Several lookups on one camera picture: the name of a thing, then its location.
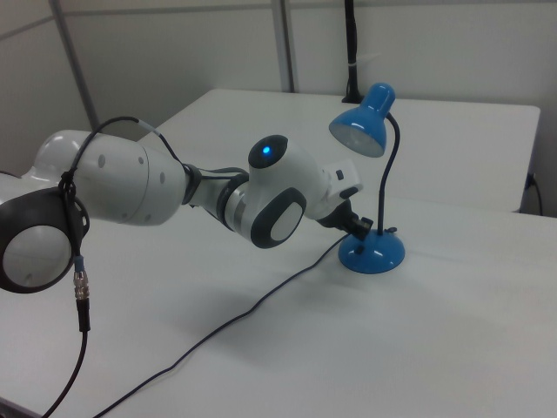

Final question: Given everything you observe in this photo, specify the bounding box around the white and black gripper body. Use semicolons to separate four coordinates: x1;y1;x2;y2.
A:
319;158;366;221

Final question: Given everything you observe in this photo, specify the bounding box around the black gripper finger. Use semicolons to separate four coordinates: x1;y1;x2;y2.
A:
331;199;356;234
350;214;374;241

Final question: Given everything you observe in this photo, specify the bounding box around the blue gooseneck desk lamp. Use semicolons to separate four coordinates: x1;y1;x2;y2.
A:
327;81;406;275

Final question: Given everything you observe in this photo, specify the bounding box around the black stand pole, white tie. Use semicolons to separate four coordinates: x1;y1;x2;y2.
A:
341;0;366;105

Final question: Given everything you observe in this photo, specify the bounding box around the black lamp power cable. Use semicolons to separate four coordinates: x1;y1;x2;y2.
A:
89;233;352;418

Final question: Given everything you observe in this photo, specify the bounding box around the grey aluminium partition post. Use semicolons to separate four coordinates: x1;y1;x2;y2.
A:
271;0;301;93

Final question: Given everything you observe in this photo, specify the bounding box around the thin black wall cable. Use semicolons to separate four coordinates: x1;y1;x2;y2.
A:
526;172;545;214

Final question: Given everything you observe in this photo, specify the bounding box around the black robot cable with connector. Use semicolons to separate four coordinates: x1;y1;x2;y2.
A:
41;115;249;418

